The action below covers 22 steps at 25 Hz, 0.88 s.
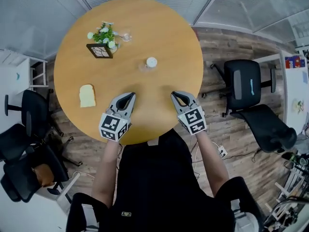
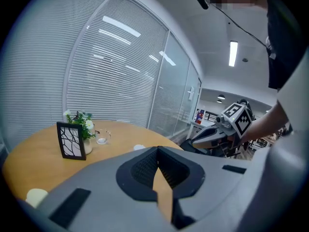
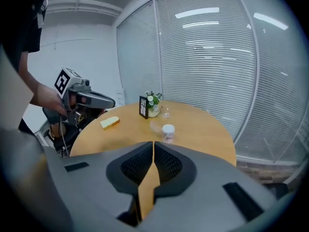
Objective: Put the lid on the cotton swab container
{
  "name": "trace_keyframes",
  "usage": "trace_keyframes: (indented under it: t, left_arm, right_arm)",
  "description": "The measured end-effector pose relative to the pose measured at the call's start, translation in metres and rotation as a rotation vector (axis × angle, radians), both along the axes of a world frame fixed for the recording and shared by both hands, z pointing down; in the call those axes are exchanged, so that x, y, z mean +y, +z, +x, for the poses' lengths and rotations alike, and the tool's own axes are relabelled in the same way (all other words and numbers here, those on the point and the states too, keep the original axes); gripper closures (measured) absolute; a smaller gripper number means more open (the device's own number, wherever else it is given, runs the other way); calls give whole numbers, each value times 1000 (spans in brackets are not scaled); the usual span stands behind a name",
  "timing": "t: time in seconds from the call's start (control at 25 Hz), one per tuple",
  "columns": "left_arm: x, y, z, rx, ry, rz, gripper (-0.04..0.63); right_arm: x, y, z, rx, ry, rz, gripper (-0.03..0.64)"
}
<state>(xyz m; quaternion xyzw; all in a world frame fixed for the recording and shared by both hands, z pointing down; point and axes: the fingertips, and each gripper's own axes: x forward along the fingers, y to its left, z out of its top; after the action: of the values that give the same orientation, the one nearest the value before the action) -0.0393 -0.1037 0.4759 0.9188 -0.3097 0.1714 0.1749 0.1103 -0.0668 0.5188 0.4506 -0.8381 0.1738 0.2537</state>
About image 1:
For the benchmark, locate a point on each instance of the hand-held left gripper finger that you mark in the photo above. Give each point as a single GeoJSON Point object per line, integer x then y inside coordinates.
{"type": "Point", "coordinates": [130, 107]}
{"type": "Point", "coordinates": [114, 101]}

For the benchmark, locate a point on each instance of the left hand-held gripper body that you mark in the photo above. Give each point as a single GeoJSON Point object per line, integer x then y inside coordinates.
{"type": "Point", "coordinates": [113, 127]}

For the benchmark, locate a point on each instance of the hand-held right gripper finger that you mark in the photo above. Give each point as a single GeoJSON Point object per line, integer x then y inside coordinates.
{"type": "Point", "coordinates": [177, 106]}
{"type": "Point", "coordinates": [188, 97]}

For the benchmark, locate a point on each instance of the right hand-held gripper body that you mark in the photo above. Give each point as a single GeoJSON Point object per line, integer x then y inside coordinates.
{"type": "Point", "coordinates": [193, 120]}

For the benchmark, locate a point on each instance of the small white cup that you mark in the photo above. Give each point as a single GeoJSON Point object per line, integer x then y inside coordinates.
{"type": "Point", "coordinates": [151, 62]}

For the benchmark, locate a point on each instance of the person's left forearm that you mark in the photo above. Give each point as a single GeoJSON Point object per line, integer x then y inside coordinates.
{"type": "Point", "coordinates": [106, 168]}

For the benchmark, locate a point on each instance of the person's right forearm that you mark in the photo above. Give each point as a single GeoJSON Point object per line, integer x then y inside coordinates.
{"type": "Point", "coordinates": [212, 163]}

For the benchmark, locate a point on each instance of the slice of bread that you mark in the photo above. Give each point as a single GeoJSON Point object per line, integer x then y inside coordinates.
{"type": "Point", "coordinates": [87, 97]}

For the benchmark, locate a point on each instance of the white power strip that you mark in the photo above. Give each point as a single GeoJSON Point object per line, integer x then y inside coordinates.
{"type": "Point", "coordinates": [222, 151]}

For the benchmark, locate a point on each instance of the black office chair teal strip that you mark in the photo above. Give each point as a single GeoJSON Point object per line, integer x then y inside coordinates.
{"type": "Point", "coordinates": [241, 81]}

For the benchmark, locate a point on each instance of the clear glass cup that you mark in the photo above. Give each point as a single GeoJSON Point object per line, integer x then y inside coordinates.
{"type": "Point", "coordinates": [126, 36]}

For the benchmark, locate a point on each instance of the vase of artificial daisies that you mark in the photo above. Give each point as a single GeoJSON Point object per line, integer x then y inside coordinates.
{"type": "Point", "coordinates": [103, 34]}

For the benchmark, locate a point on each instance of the person's black clothing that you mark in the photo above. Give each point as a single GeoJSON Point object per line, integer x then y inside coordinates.
{"type": "Point", "coordinates": [157, 190]}

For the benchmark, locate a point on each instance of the brown leather bag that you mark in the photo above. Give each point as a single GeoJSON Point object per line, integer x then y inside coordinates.
{"type": "Point", "coordinates": [43, 175]}

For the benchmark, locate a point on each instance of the small teal object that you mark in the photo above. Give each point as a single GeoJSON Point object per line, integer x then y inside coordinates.
{"type": "Point", "coordinates": [18, 76]}

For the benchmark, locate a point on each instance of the white desk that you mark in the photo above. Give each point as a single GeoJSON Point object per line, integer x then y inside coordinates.
{"type": "Point", "coordinates": [9, 81]}
{"type": "Point", "coordinates": [36, 214]}
{"type": "Point", "coordinates": [293, 88]}

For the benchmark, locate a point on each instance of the floral printed item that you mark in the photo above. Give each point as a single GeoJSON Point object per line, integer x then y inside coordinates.
{"type": "Point", "coordinates": [299, 105]}

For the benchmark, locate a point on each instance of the black and green device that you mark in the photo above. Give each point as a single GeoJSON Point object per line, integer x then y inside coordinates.
{"type": "Point", "coordinates": [293, 159]}

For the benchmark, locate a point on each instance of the blue paper sheet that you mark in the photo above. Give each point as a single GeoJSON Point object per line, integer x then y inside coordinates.
{"type": "Point", "coordinates": [305, 77]}

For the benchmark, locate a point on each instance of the black picture frame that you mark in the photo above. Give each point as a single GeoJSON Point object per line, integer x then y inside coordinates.
{"type": "Point", "coordinates": [100, 51]}

